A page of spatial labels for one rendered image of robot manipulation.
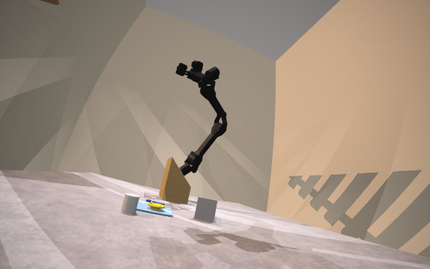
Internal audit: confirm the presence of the light blue flat mat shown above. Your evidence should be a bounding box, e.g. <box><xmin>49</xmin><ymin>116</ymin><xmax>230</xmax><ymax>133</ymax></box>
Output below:
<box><xmin>136</xmin><ymin>200</ymin><xmax>173</xmax><ymax>217</ymax></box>

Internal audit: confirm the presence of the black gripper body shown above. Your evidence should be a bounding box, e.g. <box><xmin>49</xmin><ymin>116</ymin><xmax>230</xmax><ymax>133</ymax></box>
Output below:
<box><xmin>176</xmin><ymin>63</ymin><xmax>199</xmax><ymax>82</ymax></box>

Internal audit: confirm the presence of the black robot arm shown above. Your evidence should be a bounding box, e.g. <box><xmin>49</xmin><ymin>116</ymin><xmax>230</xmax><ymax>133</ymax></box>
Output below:
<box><xmin>179</xmin><ymin>61</ymin><xmax>227</xmax><ymax>176</ymax></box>

